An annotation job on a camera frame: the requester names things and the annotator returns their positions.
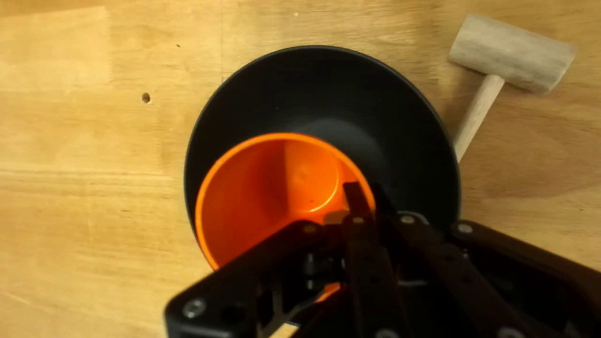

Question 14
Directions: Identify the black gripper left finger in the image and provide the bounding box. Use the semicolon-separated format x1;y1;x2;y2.
164;180;410;338

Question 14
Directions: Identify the orange plastic cup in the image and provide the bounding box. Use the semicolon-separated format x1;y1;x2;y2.
194;130;378;304

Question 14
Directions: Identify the black bowl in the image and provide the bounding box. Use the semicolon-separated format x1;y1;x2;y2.
183;43;464;254

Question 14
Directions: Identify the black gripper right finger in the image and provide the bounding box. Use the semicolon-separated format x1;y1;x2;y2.
374;186;601;338

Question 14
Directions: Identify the small wooden mallet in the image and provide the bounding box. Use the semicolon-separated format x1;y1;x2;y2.
446;13;579;164

